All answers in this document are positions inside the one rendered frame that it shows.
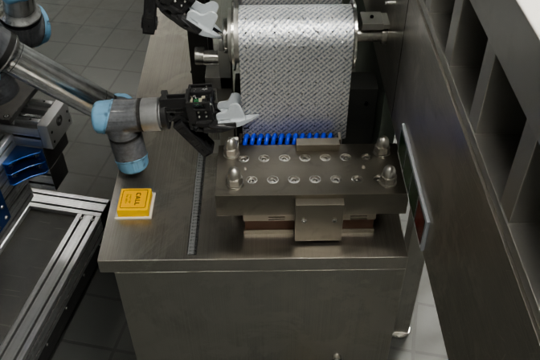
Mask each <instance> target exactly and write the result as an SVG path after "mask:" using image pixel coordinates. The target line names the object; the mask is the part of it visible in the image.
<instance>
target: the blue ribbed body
mask: <svg viewBox="0 0 540 360"><path fill-rule="evenodd" d="M296 138H335V137H333V134H332V133H329V135H328V137H327V136H326V133H322V134H321V137H320V135H319V133H315V134H314V137H313V135H312V134H311V133H308V135H307V137H306V136H305V134H304V133H301V135H300V137H299V135H298V133H294V134H293V137H292V134H291V133H287V135H286V137H285V135H284V134H283V133H281V134H280V136H279V138H278V135H277V134H276V133H274V134H273V135H272V137H271V135H270V134H269V133H267V134H266V135H265V137H264V135H263V134H262V133H260V134H259V136H258V138H257V135H256V134H255V133H253V134H252V136H251V137H250V135H249V134H248V133H246V134H245V135H244V137H243V138H242V143H243V145H254V144H255V145H267V144H269V145H275V144H276V145H295V144H296Z"/></svg>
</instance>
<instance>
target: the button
mask: <svg viewBox="0 0 540 360"><path fill-rule="evenodd" d="M152 197H153V194H152V190H151V189H121V195H120V198H119V202H118V206H117V214H118V217H145V216H149V211H150V206H151V201H152Z"/></svg>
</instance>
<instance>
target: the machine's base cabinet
mask: <svg viewBox="0 0 540 360"><path fill-rule="evenodd" d="M405 271H406V269H405V268H396V269H331V270H267V271H202V272H114V273H115V277H116V280H117V286H118V288H119V292H120V295H121V301H122V304H123V308H124V311H125V316H126V320H127V323H128V327H129V332H130V335H131V338H132V342H133V348H134V350H135V354H136V357H137V360H332V356H333V355H334V354H340V355H341V356H342V360H387V359H388V354H389V350H390V346H391V339H392V334H393V330H394V326H395V318H396V314H397V311H398V307H399V299H400V295H401V291H402V287H403V279H404V275H405Z"/></svg>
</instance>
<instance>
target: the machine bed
mask: <svg viewBox="0 0 540 360"><path fill-rule="evenodd" d="M210 1H215V2H217V3H218V5H219V8H218V10H217V13H216V14H217V15H218V18H217V20H216V23H215V24H216V25H217V26H218V28H219V29H220V30H221V31H223V18H227V10H228V8H231V1H232V0H210ZM234 1H235V8H239V3H238V0H234ZM157 20H158V25H157V30H155V32H154V35H151V36H150V39H149V46H148V49H147V52H146V56H145V62H144V66H143V69H142V73H141V79H140V83H139V86H138V90H137V96H136V98H148V97H160V96H161V95H162V94H161V90H167V91H168V94H183V93H186V89H188V86H189V84H193V83H192V75H191V73H190V71H191V66H190V52H189V43H188V36H187V31H186V30H184V29H183V28H181V27H180V26H179V25H177V24H176V23H175V22H173V21H172V20H170V19H169V18H167V17H166V16H165V15H164V14H163V13H162V12H161V11H160V10H159V8H157ZM173 126H174V122H173V121H171V127H170V129H163V130H162V131H150V132H142V134H143V138H144V142H145V147H146V151H147V152H148V159H149V163H148V165H147V167H146V168H145V169H144V170H143V171H142V172H140V173H136V174H124V173H122V172H121V171H120V170H118V175H117V180H116V184H115V187H114V191H113V195H112V201H111V204H110V208H109V212H108V218H107V221H106V225H105V229H104V234H103V238H102V242H101V245H100V251H99V255H98V259H97V263H98V266H99V269H100V272H202V271H267V270H331V269H396V268H406V266H407V260H408V254H407V248H406V244H405V240H404V236H403V229H402V225H401V221H400V217H399V214H376V219H374V232H373V233H342V239H341V240H315V241H295V239H294V234H244V233H243V225H244V221H243V216H242V215H237V216H234V215H225V216H217V214H216V205H215V184H216V174H217V162H218V156H212V155H211V154H210V155H209V156H207V157H206V165H205V174H204V183H203V191H202V208H201V216H200V225H199V234H198V250H197V255H195V256H187V255H186V253H187V245H188V237H189V230H190V216H191V208H192V201H193V193H194V179H195V171H196V164H197V156H198V151H197V150H196V149H195V148H194V147H193V146H192V145H191V144H190V143H189V142H188V141H187V140H186V139H185V138H184V137H183V136H182V135H181V134H180V133H179V132H177V131H176V130H175V129H174V127H173ZM121 189H151V190H152V193H156V194H155V199H154V205H153V214H152V219H115V215H116V212H117V205H118V202H119V197H120V194H121Z"/></svg>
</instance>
